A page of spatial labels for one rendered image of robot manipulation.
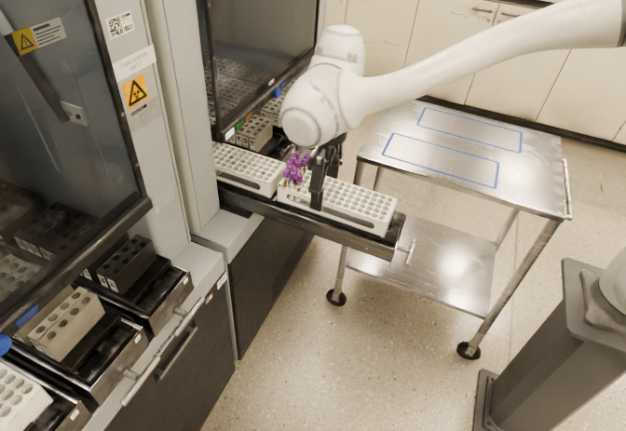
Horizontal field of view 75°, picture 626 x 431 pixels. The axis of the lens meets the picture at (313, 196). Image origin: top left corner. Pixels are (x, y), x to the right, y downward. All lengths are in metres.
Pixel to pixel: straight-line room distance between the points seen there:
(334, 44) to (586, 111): 2.76
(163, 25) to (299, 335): 1.32
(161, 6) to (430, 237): 1.40
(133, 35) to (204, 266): 0.55
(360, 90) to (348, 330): 1.28
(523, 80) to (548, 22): 2.51
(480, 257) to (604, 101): 1.85
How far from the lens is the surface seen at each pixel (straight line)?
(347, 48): 0.81
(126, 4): 0.75
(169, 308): 0.95
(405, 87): 0.69
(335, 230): 1.04
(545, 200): 1.32
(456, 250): 1.83
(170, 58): 0.85
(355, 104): 0.69
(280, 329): 1.79
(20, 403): 0.83
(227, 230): 1.12
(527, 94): 3.34
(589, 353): 1.33
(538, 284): 2.29
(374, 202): 1.04
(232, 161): 1.14
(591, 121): 3.46
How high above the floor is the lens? 1.55
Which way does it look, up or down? 42 degrees down
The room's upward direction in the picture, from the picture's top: 5 degrees clockwise
